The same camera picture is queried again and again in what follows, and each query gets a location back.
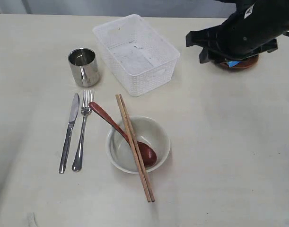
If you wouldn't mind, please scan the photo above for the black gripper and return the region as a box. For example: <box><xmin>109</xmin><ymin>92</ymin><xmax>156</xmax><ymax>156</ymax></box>
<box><xmin>185</xmin><ymin>10</ymin><xmax>289</xmax><ymax>64</ymax></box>

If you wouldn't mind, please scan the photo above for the blue chips bag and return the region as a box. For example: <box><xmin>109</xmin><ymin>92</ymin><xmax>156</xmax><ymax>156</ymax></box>
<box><xmin>227</xmin><ymin>61</ymin><xmax>240</xmax><ymax>68</ymax></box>

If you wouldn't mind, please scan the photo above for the brown round plate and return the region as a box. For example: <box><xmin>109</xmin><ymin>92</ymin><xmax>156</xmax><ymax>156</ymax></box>
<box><xmin>216</xmin><ymin>55</ymin><xmax>259</xmax><ymax>71</ymax></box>

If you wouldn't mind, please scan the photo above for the white perforated plastic basket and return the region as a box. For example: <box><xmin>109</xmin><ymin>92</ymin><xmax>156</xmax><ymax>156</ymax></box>
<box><xmin>93</xmin><ymin>14</ymin><xmax>180</xmax><ymax>97</ymax></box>

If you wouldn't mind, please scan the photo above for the white ceramic bowl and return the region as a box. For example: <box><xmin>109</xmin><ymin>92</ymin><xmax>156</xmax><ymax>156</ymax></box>
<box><xmin>106</xmin><ymin>116</ymin><xmax>170</xmax><ymax>174</ymax></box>

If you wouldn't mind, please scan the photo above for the wooden chopstick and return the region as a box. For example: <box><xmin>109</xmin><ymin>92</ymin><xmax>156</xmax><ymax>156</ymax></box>
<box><xmin>119</xmin><ymin>94</ymin><xmax>155</xmax><ymax>202</ymax></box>
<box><xmin>115</xmin><ymin>95</ymin><xmax>151</xmax><ymax>202</ymax></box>

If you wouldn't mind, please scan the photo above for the dark red wooden spoon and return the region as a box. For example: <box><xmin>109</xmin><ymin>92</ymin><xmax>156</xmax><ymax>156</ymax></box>
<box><xmin>89</xmin><ymin>102</ymin><xmax>157</xmax><ymax>167</ymax></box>

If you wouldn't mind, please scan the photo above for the silver foil packet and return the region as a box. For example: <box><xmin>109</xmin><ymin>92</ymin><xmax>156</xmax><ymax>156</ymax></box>
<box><xmin>68</xmin><ymin>48</ymin><xmax>100</xmax><ymax>87</ymax></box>

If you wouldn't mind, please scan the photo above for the silver fork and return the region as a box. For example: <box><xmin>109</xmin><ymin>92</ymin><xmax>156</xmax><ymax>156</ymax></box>
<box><xmin>72</xmin><ymin>90</ymin><xmax>94</xmax><ymax>172</ymax></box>

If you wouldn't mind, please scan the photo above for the silver table knife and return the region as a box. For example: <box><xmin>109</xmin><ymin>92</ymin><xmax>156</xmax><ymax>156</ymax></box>
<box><xmin>59</xmin><ymin>93</ymin><xmax>79</xmax><ymax>174</ymax></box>

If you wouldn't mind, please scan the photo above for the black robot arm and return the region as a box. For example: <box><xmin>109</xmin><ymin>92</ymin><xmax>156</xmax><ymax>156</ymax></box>
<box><xmin>185</xmin><ymin>0</ymin><xmax>289</xmax><ymax>63</ymax></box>

